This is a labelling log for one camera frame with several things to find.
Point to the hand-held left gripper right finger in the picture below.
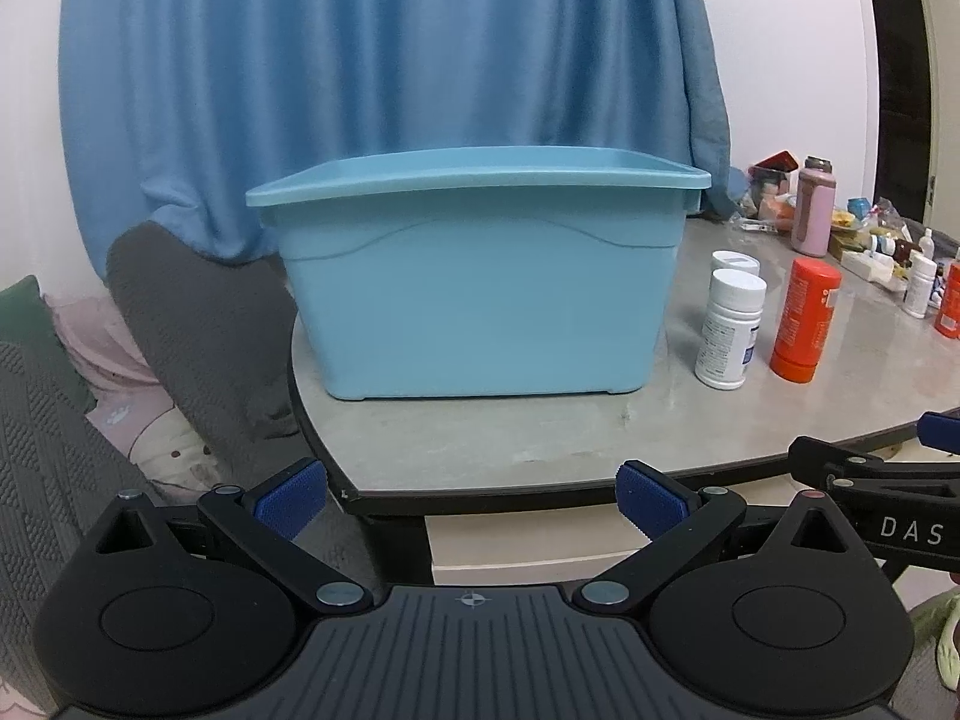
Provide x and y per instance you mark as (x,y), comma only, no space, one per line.
(646,499)

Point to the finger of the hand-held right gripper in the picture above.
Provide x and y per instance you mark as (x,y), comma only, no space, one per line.
(900,478)
(941,435)

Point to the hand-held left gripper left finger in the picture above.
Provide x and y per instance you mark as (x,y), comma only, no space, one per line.
(294,496)

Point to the large orange bottle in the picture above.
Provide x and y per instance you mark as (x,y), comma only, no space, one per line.
(806,315)

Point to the white pill bottle plain cap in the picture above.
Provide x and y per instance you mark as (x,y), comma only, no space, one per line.
(727,334)

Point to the white pill bottle labelled cap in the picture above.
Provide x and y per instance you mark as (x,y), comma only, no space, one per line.
(733,261)

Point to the blue plastic storage bin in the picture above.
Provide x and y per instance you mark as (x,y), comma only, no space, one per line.
(480,300)

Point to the grey round desktop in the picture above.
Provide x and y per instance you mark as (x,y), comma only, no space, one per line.
(825,409)

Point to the pale green slipper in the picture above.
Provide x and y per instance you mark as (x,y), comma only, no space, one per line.
(949,641)

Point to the small orange bottle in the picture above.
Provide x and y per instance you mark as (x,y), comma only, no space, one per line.
(949,300)

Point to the white medicine box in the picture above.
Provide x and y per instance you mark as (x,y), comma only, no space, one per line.
(866,266)

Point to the dark grey waffle blanket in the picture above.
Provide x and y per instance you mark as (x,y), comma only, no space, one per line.
(195,330)

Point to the pile of assorted medicine packages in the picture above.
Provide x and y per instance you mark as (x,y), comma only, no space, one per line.
(892,229)

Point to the pink bedding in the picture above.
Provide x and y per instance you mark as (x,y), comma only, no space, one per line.
(120,364)

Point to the grey knitted blanket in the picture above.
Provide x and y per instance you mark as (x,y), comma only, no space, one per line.
(52,465)

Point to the pink thermos bottle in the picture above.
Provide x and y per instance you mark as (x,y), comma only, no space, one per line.
(814,210)

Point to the plastic bag of snacks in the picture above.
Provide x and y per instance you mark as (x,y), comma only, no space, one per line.
(776,163)

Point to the green pillow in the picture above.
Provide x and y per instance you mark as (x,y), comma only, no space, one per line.
(30,319)

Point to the dark door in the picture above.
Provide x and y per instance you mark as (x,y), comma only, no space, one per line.
(904,67)

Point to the blue curtain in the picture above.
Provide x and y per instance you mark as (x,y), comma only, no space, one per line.
(375,52)

